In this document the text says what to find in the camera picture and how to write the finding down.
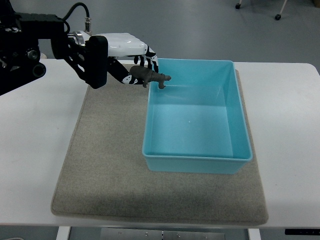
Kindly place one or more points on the blue plastic box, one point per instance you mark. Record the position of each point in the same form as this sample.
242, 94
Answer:
196, 123

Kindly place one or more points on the beige felt mat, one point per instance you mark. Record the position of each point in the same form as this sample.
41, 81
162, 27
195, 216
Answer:
105, 174

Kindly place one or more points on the black table control panel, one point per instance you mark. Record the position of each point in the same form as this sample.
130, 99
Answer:
302, 232

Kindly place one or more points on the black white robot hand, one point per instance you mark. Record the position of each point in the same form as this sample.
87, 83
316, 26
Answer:
127, 45

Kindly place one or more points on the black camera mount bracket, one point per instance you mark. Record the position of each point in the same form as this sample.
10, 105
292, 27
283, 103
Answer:
89, 61

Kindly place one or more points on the brown toy hippo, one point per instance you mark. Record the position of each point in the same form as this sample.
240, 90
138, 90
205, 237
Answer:
147, 75

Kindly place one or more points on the grey metal table frame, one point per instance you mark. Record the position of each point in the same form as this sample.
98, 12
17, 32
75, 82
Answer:
63, 233

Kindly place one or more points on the right black caster wheel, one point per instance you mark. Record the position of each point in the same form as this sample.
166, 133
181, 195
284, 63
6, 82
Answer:
277, 17

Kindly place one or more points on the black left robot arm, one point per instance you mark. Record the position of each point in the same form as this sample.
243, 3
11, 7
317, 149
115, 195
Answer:
19, 44

